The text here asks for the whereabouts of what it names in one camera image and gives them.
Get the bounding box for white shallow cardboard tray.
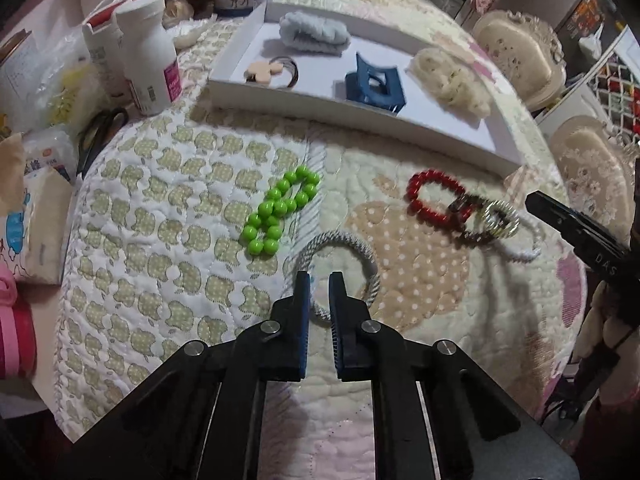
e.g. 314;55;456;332
208;2;522;177

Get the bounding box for red bead bracelet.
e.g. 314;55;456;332
404;168;474;233

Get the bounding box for black scissors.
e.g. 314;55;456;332
76;107;129;178

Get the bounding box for pink plastic toy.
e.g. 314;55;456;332
0;264;37;379

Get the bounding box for cream polka-dot organza scrunchie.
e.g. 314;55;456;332
406;47;492;120

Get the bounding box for cream ornate chair right side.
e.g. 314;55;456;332
472;10;566;112

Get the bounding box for cream floral chair near right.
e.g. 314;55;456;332
549;116;634;244

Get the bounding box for gold spiral coil hair tie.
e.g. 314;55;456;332
478;199;522;239

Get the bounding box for hair tie with beige flower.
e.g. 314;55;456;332
243;55;301;89

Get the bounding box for white bead bracelet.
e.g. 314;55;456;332
491;213;545;265

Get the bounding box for dark brown bead bracelet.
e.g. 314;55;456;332
447;194;501;247

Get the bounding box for light blue fluffy scrunchie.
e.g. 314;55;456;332
279;11;352;56

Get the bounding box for white pill bottle pink label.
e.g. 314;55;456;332
113;0;182;116

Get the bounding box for grey twisted hair tie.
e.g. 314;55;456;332
290;228;382;325

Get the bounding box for blue plastic claw hair clip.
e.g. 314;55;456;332
345;53;406;115

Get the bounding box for green bead bracelet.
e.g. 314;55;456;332
240;164;321;257

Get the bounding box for quilted patchwork tablecloth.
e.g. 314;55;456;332
52;0;589;480

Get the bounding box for tissue pack with blue print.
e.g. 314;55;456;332
1;134;73;285

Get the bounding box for glass jar with gold lid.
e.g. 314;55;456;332
0;29;44;139

